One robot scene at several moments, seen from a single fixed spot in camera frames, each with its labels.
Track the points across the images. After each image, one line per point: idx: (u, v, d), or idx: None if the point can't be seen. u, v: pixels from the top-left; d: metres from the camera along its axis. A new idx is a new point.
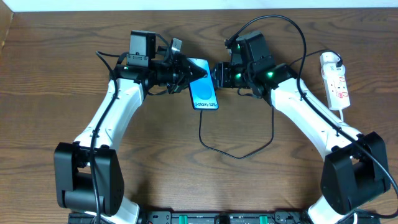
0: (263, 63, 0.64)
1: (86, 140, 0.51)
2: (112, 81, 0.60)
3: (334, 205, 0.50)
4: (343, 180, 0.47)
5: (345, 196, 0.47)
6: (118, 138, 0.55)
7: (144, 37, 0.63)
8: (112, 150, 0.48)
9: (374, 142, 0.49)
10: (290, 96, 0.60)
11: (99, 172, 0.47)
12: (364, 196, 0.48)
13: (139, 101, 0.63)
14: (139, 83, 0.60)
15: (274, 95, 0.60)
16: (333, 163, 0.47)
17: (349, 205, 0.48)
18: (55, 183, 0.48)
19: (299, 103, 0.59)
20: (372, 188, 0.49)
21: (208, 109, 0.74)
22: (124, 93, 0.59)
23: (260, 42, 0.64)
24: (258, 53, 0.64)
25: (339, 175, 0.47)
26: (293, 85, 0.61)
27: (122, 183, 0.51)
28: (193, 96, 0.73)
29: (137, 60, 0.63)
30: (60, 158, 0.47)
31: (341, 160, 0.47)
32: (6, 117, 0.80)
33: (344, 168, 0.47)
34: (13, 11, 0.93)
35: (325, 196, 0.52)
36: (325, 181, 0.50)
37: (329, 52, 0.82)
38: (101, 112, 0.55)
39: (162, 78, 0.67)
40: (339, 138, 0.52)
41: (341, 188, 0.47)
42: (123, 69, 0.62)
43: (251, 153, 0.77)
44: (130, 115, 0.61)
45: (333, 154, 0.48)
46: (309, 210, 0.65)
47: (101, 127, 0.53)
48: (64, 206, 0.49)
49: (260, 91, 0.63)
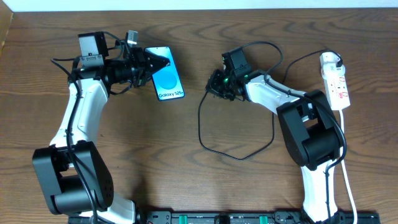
0: (242, 71, 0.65)
1: (62, 141, 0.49)
2: (71, 83, 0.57)
3: (300, 160, 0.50)
4: (294, 128, 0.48)
5: (300, 144, 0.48)
6: (92, 133, 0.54)
7: (92, 35, 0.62)
8: (90, 142, 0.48)
9: (318, 95, 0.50)
10: (257, 85, 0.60)
11: (83, 165, 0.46)
12: (322, 149, 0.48)
13: (105, 98, 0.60)
14: (99, 79, 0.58)
15: (249, 90, 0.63)
16: (282, 112, 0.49)
17: (306, 153, 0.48)
18: (41, 189, 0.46)
19: (263, 87, 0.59)
20: (327, 139, 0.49)
21: (175, 98, 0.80)
22: (87, 91, 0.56)
23: (240, 52, 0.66)
24: (238, 62, 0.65)
25: (290, 122, 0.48)
26: (259, 77, 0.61)
27: (109, 173, 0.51)
28: (157, 86, 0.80)
29: (87, 60, 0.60)
30: (39, 164, 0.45)
31: (290, 110, 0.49)
32: (6, 117, 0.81)
33: (293, 116, 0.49)
34: (13, 11, 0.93)
35: (290, 152, 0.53)
36: (286, 137, 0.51)
37: (329, 52, 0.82)
38: (68, 114, 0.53)
39: (122, 74, 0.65)
40: (290, 98, 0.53)
41: (295, 137, 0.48)
42: (81, 71, 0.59)
43: (252, 153, 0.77)
44: (99, 111, 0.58)
45: (283, 106, 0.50)
46: (306, 208, 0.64)
47: (73, 126, 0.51)
48: (58, 212, 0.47)
49: (240, 91, 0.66)
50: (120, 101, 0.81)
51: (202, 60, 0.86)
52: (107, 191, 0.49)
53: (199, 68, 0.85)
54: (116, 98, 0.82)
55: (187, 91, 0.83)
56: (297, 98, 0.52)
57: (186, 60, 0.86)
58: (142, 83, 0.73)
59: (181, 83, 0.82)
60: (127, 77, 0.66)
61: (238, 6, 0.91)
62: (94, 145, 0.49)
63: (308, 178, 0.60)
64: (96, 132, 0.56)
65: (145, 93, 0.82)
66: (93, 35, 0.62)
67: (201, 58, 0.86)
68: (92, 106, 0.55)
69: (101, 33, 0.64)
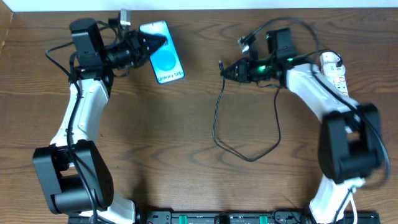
0: (286, 53, 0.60)
1: (62, 141, 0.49)
2: (72, 84, 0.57)
3: (330, 173, 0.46)
4: (336, 141, 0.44)
5: (337, 158, 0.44)
6: (92, 133, 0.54)
7: (86, 32, 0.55)
8: (91, 142, 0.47)
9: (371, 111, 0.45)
10: (301, 75, 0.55)
11: (83, 163, 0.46)
12: (359, 169, 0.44)
13: (105, 98, 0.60)
14: (100, 79, 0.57)
15: (290, 77, 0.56)
16: (327, 121, 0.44)
17: (341, 169, 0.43)
18: (41, 188, 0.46)
19: (309, 79, 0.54)
20: (369, 158, 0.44)
21: (175, 79, 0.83)
22: (87, 91, 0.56)
23: (286, 34, 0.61)
24: (282, 43, 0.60)
25: (333, 133, 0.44)
26: (305, 66, 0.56)
27: (109, 173, 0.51)
28: (155, 68, 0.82)
29: (89, 57, 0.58)
30: (39, 163, 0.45)
31: (337, 119, 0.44)
32: (6, 117, 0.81)
33: (338, 127, 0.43)
34: (13, 11, 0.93)
35: (321, 165, 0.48)
36: (322, 147, 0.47)
37: (329, 52, 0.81)
38: (68, 114, 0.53)
39: (119, 57, 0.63)
40: (338, 104, 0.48)
41: (333, 150, 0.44)
42: (81, 71, 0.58)
43: (261, 154, 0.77)
44: (99, 111, 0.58)
45: (329, 114, 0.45)
46: (312, 206, 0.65)
47: (73, 125, 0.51)
48: (58, 211, 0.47)
49: (278, 74, 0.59)
50: (121, 101, 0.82)
51: (202, 59, 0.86)
52: (107, 191, 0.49)
53: (199, 68, 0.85)
54: (116, 98, 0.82)
55: (187, 91, 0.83)
56: (346, 108, 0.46)
57: (186, 60, 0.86)
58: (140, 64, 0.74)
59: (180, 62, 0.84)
60: (126, 60, 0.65)
61: (238, 6, 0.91)
62: (95, 144, 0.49)
63: (329, 187, 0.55)
64: (96, 132, 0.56)
65: (145, 93, 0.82)
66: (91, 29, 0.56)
67: (201, 58, 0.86)
68: (92, 107, 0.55)
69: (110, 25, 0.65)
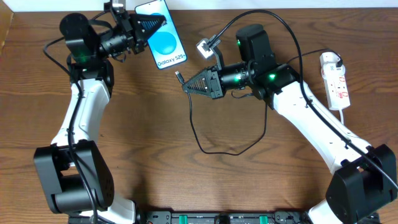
0: (263, 63, 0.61)
1: (63, 140, 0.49)
2: (74, 83, 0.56)
3: (341, 215, 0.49)
4: (353, 195, 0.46)
5: (353, 210, 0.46)
6: (92, 133, 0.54)
7: (81, 38, 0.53)
8: (91, 142, 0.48)
9: (385, 153, 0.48)
10: (293, 103, 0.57)
11: (82, 165, 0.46)
12: (371, 208, 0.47)
13: (107, 98, 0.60)
14: (101, 79, 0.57)
15: (277, 100, 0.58)
16: (343, 178, 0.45)
17: (357, 216, 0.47)
18: (42, 187, 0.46)
19: (305, 109, 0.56)
20: (379, 198, 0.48)
21: (176, 63, 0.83)
22: (89, 91, 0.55)
23: (263, 38, 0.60)
24: (260, 52, 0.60)
25: (351, 190, 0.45)
26: (297, 89, 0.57)
27: (110, 175, 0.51)
28: (154, 51, 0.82)
29: (89, 58, 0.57)
30: (40, 163, 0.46)
31: (352, 175, 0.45)
32: (5, 117, 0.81)
33: (354, 183, 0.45)
34: (13, 11, 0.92)
35: (331, 206, 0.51)
36: (332, 193, 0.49)
37: (330, 52, 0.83)
38: (69, 113, 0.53)
39: (112, 44, 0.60)
40: (348, 151, 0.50)
41: (350, 201, 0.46)
42: (83, 71, 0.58)
43: (262, 154, 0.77)
44: (99, 112, 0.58)
45: (342, 168, 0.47)
46: (310, 213, 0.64)
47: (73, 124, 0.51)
48: (58, 211, 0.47)
49: (260, 94, 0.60)
50: (121, 101, 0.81)
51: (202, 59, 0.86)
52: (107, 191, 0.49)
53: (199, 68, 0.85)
54: (116, 98, 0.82)
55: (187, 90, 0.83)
56: (357, 155, 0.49)
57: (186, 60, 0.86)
58: (138, 51, 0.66)
59: (181, 43, 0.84)
60: (121, 47, 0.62)
61: (238, 5, 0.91)
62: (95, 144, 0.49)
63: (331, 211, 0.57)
64: (97, 132, 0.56)
65: (145, 93, 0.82)
66: (82, 33, 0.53)
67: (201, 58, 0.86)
68: (92, 107, 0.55)
69: (109, 23, 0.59)
